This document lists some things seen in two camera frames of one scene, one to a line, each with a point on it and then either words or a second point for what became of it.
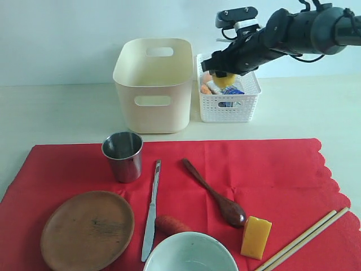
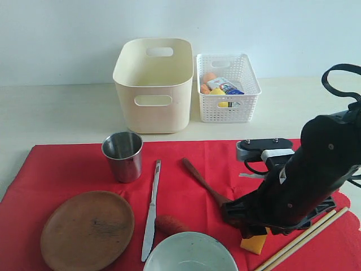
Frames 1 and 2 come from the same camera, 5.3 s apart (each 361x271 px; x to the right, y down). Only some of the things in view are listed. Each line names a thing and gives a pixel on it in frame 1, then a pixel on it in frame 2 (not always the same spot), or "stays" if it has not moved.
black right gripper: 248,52 → 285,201
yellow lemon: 224,82 → 217,91
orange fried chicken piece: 205,90 stays
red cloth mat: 260,196 stays
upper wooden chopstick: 295,241 stays
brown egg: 207,77 stays
